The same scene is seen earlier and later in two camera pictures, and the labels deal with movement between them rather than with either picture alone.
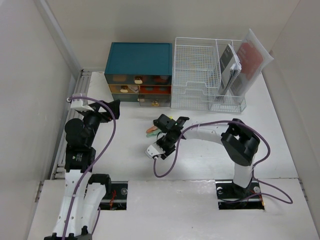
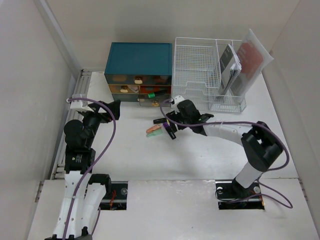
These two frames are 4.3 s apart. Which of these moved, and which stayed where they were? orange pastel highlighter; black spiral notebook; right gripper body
Moved: right gripper body
Stayed: orange pastel highlighter; black spiral notebook
